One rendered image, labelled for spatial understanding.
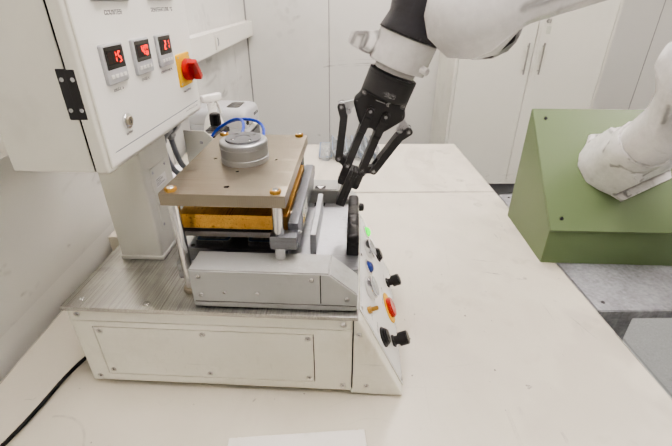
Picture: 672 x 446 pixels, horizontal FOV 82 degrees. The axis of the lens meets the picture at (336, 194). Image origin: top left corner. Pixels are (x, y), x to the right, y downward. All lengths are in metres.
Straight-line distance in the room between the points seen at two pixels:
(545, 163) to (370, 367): 0.71
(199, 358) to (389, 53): 0.56
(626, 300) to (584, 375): 0.28
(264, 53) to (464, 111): 1.51
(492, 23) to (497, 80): 2.44
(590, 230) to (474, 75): 1.88
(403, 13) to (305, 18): 2.50
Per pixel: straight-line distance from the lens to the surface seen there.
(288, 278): 0.58
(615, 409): 0.86
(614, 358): 0.95
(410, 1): 0.57
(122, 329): 0.74
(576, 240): 1.13
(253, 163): 0.64
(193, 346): 0.71
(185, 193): 0.58
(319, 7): 3.06
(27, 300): 1.01
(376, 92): 0.59
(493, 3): 0.47
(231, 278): 0.60
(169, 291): 0.70
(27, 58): 0.58
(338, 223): 0.74
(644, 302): 1.13
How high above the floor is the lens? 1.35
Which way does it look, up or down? 27 degrees down
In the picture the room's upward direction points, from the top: straight up
